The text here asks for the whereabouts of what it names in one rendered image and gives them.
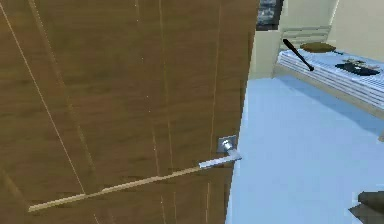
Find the black flat object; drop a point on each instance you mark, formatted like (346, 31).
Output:
(358, 69)

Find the dark window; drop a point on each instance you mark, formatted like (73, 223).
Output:
(268, 13)

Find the bed with striped white cover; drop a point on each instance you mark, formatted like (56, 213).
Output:
(346, 83)

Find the brown round pillow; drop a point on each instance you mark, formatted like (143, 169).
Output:
(317, 47)

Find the black baseball bat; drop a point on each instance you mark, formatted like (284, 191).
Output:
(297, 54)

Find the brown wooden room door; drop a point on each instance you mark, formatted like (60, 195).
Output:
(116, 100)

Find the dark grey box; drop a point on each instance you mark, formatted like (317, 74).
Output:
(368, 206)

